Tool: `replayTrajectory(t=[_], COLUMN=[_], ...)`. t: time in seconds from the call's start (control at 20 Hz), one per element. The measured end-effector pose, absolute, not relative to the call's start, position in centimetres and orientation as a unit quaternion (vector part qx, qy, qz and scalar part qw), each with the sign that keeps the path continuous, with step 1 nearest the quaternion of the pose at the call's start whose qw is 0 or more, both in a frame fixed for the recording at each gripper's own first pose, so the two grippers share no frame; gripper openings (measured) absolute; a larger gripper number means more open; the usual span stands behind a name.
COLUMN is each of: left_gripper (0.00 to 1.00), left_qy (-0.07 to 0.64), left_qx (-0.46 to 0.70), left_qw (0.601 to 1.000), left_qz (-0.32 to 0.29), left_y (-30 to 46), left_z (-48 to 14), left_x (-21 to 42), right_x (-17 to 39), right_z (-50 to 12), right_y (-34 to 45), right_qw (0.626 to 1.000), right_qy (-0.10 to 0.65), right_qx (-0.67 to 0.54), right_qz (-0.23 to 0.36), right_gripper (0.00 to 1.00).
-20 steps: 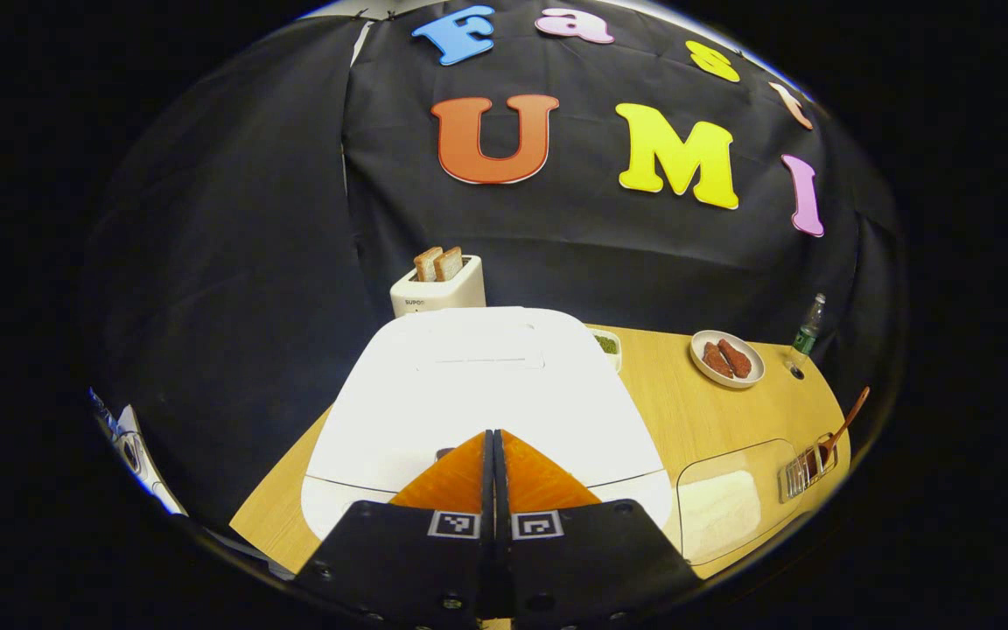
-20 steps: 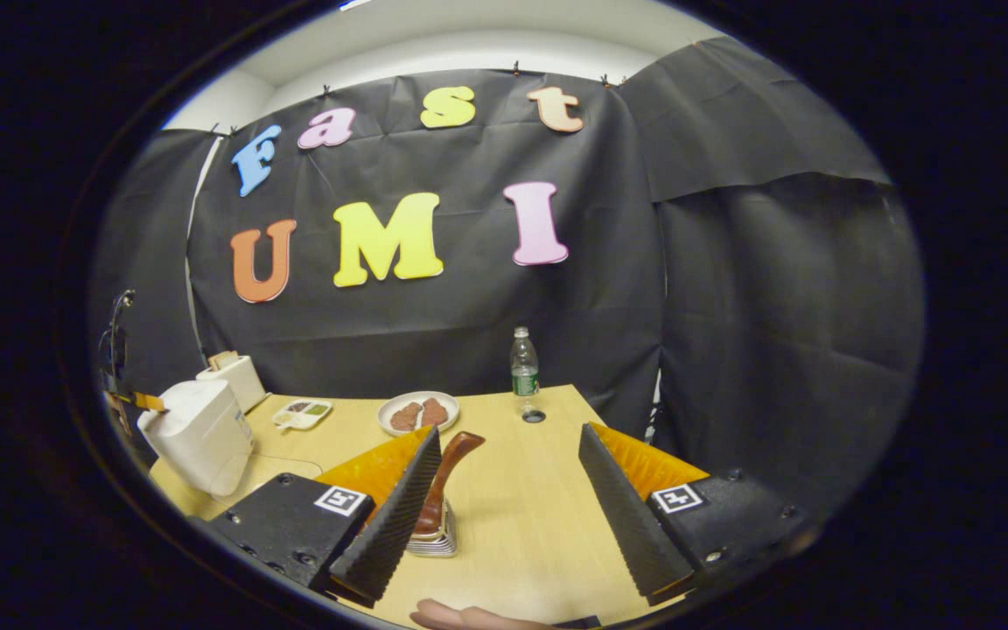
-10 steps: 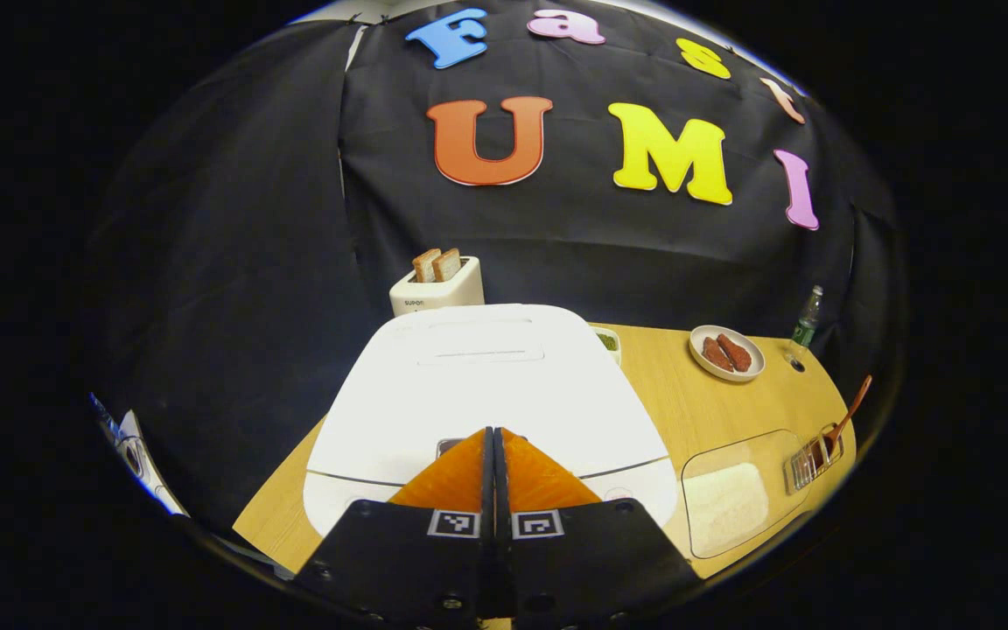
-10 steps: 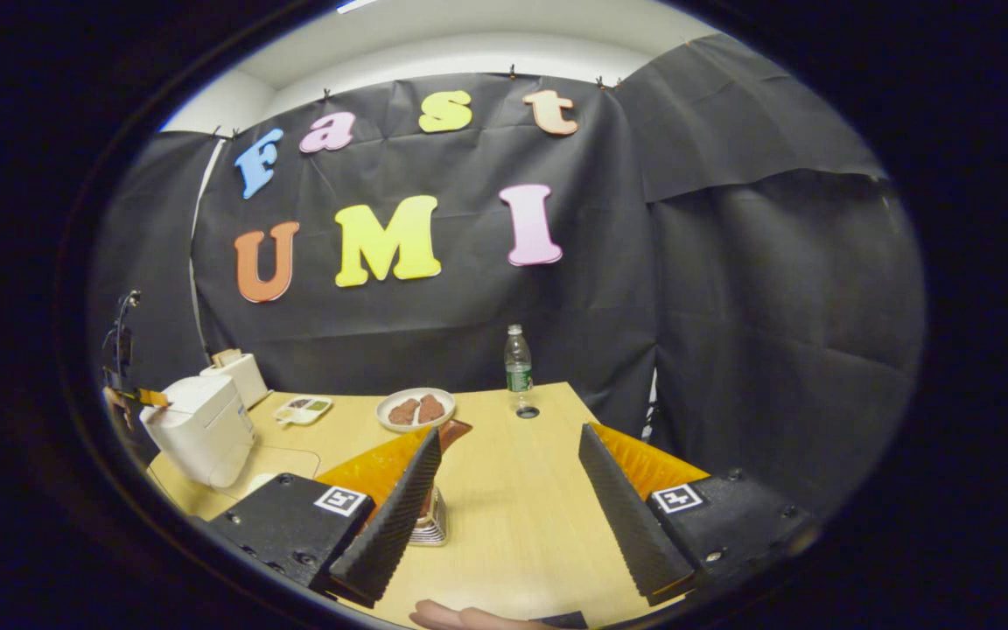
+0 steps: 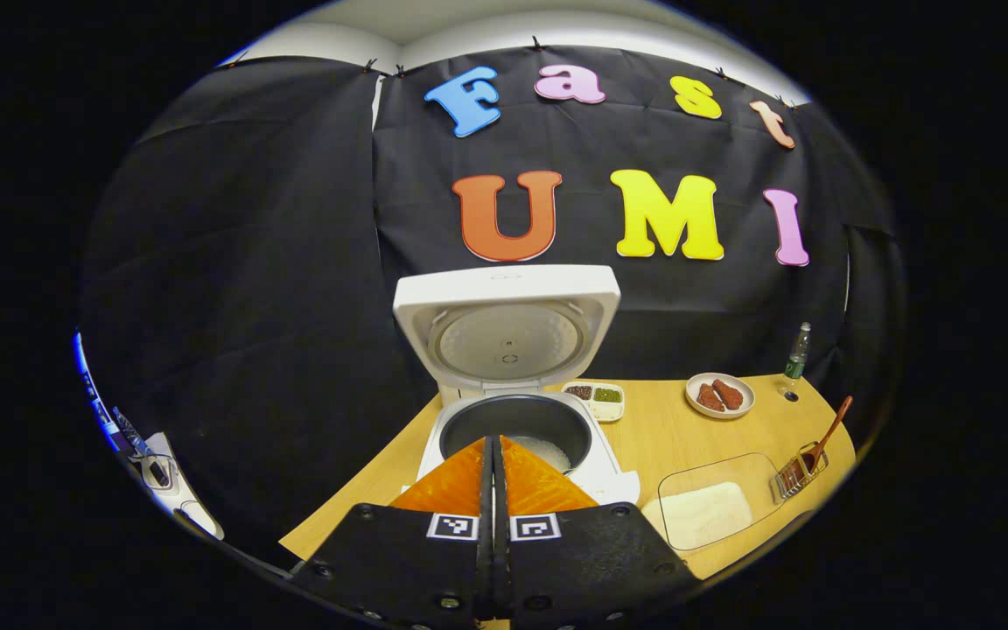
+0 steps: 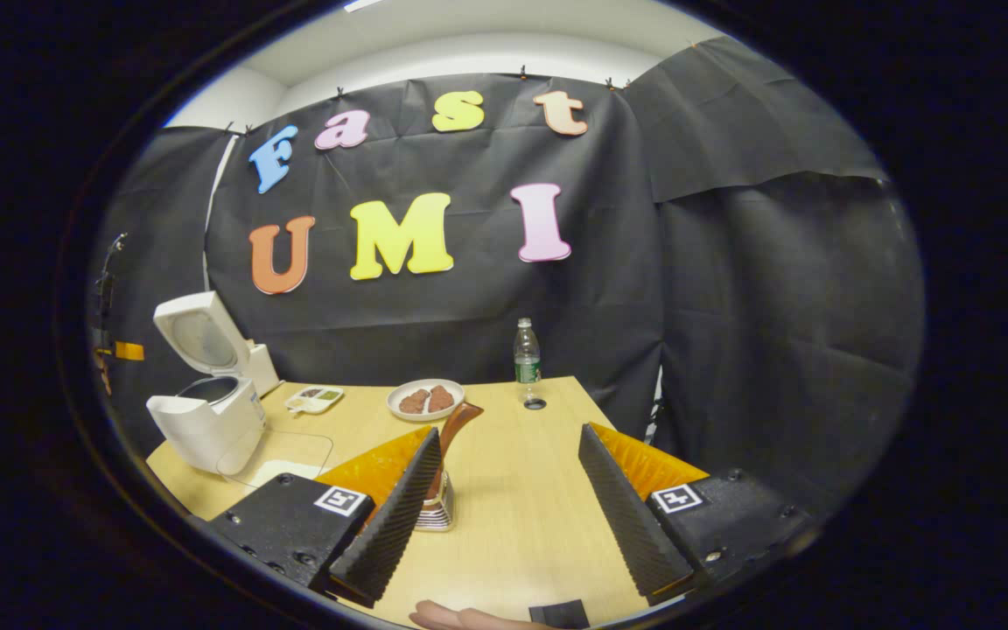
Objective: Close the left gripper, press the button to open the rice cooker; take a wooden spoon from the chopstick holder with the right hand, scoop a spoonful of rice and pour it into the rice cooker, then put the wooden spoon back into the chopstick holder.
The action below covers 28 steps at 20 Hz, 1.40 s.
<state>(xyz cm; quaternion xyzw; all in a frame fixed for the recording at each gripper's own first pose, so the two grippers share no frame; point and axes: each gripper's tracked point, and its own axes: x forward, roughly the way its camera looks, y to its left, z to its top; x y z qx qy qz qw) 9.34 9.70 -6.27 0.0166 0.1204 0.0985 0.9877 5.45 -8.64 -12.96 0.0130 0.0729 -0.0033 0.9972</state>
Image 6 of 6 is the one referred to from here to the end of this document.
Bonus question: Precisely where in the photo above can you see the white round plate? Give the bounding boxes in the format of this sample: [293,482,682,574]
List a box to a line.
[387,378,466,423]

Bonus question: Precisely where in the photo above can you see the black backdrop cloth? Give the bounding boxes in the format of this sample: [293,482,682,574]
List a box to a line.
[88,35,925,517]

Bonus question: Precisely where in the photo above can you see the metal wire chopstick holder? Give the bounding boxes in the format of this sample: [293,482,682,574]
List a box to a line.
[415,472,456,533]

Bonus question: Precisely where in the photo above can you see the brown wooden spoon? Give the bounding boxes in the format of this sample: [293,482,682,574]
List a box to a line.
[423,402,485,504]

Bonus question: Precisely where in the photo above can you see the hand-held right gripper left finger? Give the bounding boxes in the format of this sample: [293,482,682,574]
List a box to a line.
[206,425,442,609]

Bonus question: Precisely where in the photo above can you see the white toaster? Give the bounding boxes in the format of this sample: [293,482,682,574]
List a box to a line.
[244,341,282,396]

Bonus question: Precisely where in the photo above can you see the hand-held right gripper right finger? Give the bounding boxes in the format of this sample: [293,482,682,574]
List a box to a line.
[578,422,816,606]

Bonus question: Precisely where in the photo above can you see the white rice cooker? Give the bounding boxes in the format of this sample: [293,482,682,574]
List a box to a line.
[146,290,267,476]

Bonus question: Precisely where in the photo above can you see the clear green-label water bottle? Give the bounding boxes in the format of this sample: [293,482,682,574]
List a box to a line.
[514,318,543,405]

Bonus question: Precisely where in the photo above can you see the white divided condiment tray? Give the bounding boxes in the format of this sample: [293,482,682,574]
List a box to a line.
[284,386,345,415]

